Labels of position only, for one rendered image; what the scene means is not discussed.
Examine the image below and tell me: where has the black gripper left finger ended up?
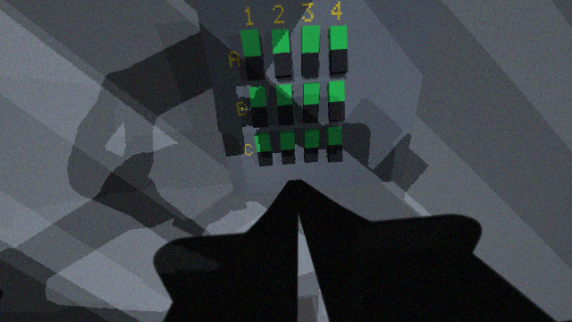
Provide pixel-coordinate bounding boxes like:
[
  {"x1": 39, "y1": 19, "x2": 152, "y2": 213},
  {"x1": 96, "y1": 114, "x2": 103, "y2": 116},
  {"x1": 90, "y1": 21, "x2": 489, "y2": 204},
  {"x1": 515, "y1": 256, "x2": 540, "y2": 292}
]
[{"x1": 154, "y1": 180, "x2": 299, "y2": 322}]

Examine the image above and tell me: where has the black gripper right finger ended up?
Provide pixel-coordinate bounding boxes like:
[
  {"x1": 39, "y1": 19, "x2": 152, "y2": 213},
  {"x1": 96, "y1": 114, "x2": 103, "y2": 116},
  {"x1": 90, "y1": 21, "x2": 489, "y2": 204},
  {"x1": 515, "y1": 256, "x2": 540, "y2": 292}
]
[{"x1": 295, "y1": 179, "x2": 482, "y2": 322}]

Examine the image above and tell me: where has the grey switch panel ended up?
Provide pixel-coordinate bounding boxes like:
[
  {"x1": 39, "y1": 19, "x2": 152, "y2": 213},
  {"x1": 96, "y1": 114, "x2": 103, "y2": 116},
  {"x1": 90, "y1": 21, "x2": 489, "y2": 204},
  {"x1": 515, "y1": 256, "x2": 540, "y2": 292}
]
[{"x1": 195, "y1": 0, "x2": 438, "y2": 195}]

